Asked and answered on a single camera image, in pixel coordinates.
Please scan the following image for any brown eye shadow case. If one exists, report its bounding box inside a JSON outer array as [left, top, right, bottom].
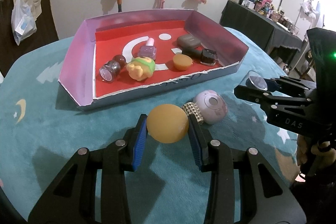
[[177, 34, 201, 49]]

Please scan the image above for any orange round cap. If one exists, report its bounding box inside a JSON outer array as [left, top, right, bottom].
[[146, 104, 189, 144], [173, 53, 193, 71]]

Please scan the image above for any purple nail polish pink cap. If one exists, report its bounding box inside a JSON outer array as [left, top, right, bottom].
[[137, 38, 157, 60]]

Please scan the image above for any yellow green turtle toy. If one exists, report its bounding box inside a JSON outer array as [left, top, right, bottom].
[[126, 57, 155, 81]]

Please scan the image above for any dark cloth side table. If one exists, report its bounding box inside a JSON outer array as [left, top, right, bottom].
[[220, 1, 302, 53]]

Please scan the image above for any lilac flower-shaped compact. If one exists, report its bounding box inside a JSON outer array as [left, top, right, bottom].
[[193, 90, 228, 124]]

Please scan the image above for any black nail polish bottle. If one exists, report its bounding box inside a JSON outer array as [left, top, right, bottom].
[[182, 48, 218, 66]]

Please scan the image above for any gold studded cylinder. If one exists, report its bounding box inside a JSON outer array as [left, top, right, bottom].
[[182, 102, 205, 124]]

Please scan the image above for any glitter jar dark red cap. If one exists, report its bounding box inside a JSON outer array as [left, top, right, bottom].
[[99, 55, 126, 83]]

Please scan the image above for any purple cardboard tray red bottom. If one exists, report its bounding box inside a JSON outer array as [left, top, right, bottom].
[[59, 9, 248, 110]]

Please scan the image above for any brown wooden door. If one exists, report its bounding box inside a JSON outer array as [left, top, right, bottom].
[[1, 0, 59, 76]]

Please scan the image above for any plastic bag on door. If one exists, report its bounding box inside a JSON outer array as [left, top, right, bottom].
[[11, 0, 37, 45]]

